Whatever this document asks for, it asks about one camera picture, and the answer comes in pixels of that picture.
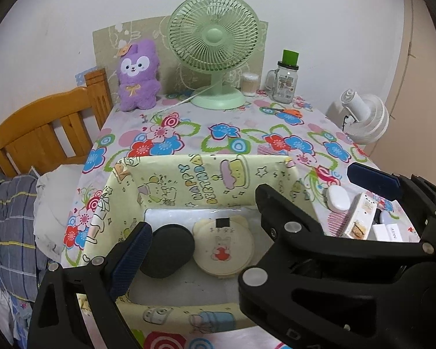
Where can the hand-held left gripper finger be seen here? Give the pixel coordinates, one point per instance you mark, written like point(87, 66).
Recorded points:
point(130, 261)

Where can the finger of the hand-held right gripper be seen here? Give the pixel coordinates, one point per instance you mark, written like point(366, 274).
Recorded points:
point(374, 180)
point(276, 207)

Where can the white remote control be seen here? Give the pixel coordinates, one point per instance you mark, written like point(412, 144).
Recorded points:
point(359, 214)

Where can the white oval case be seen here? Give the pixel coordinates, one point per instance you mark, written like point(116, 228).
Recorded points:
point(337, 198)

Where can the black round case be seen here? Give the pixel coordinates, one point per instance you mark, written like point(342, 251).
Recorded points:
point(170, 251)

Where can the small white box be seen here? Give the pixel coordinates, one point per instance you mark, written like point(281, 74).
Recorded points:
point(392, 232)

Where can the cream round rabbit compact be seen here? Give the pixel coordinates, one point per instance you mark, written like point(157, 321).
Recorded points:
point(221, 251)

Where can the yellow printed storage box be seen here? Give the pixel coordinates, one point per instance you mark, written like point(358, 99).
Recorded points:
point(203, 181)

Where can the white clip fan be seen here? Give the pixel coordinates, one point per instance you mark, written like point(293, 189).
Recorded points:
point(367, 116)

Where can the floral tablecloth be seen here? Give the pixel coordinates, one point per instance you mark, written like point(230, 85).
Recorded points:
point(221, 134)

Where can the white pillow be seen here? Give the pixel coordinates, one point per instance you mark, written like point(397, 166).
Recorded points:
point(54, 203)

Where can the glass mug jar green lid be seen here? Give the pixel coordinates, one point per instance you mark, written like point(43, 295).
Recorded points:
point(285, 83)

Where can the cotton swab container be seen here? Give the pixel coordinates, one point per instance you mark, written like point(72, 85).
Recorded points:
point(249, 85)

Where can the blue plaid blanket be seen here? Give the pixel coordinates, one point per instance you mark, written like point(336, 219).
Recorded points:
point(11, 218)

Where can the blue printed bed sheet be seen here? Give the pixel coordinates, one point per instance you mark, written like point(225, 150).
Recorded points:
point(3, 312)

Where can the wooden bed headboard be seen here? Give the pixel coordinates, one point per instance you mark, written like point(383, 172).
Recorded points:
point(40, 134)

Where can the green desk fan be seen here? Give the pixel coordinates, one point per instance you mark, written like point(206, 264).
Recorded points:
point(214, 43)

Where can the purple plush toy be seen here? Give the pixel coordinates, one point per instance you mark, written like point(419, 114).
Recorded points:
point(138, 80)

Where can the light blue patterned paper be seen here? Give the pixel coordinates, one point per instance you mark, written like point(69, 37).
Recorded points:
point(80, 77)

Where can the beige printed wall sheet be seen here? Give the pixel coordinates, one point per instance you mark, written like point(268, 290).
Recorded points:
point(105, 40)

